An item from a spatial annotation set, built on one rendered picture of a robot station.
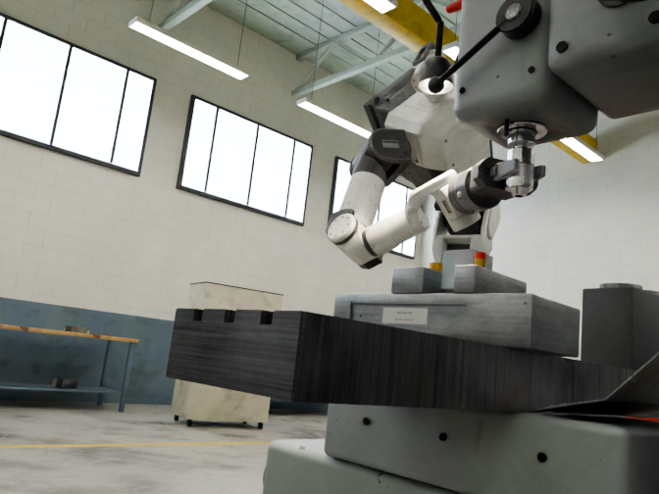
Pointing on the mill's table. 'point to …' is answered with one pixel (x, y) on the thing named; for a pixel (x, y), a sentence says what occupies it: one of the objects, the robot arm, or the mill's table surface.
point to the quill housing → (514, 79)
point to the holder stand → (620, 325)
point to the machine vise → (475, 313)
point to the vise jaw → (417, 281)
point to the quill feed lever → (522, 20)
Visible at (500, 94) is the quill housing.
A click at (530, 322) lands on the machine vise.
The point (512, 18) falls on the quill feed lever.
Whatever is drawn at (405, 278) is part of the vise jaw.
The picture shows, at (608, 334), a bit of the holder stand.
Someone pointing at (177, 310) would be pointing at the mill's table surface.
